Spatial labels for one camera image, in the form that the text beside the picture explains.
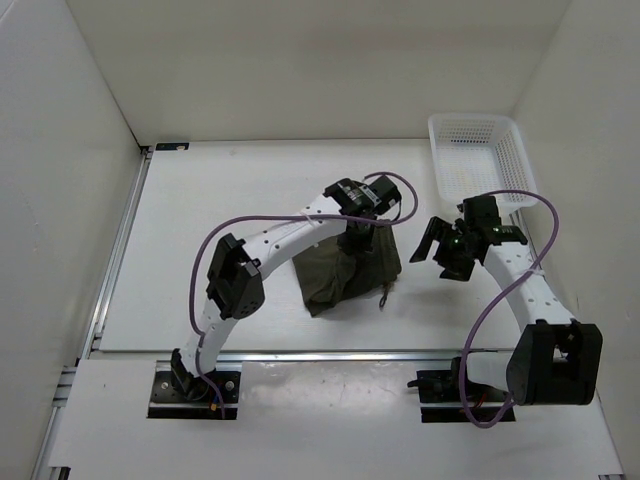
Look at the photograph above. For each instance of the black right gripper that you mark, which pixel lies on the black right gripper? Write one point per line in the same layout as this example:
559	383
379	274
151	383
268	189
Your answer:
440	231

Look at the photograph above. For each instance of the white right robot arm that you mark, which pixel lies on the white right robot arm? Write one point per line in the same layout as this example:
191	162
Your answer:
556	359

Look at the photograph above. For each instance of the aluminium frame rail left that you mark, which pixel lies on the aluminium frame rail left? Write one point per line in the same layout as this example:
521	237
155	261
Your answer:
95	320

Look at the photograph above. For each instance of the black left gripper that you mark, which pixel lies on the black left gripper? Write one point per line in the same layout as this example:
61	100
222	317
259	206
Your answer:
356	246

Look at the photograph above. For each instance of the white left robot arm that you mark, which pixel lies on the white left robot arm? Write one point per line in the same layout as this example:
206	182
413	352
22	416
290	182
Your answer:
227	278

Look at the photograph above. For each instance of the aluminium frame rail front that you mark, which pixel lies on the aluminium frame rail front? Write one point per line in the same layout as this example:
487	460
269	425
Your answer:
340	355

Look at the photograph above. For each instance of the blue corner label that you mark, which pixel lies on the blue corner label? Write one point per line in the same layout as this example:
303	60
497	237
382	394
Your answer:
172	146

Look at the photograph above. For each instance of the white plastic perforated basket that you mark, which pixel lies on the white plastic perforated basket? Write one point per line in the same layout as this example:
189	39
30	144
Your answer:
478	153

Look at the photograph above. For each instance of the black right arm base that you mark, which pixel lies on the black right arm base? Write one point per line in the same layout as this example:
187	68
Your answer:
436	383

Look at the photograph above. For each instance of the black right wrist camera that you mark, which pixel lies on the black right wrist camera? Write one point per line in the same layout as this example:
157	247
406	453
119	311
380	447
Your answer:
481	212

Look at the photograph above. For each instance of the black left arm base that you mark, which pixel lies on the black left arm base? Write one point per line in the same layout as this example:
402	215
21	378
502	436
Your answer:
169	400

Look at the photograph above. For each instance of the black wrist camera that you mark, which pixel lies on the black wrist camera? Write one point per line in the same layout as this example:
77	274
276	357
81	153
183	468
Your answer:
481	212
386	194

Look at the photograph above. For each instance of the olive green shorts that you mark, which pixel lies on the olive green shorts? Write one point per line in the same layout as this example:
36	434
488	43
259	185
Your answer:
328	276

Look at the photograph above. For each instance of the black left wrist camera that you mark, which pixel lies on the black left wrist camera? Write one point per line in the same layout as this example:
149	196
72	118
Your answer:
386	194

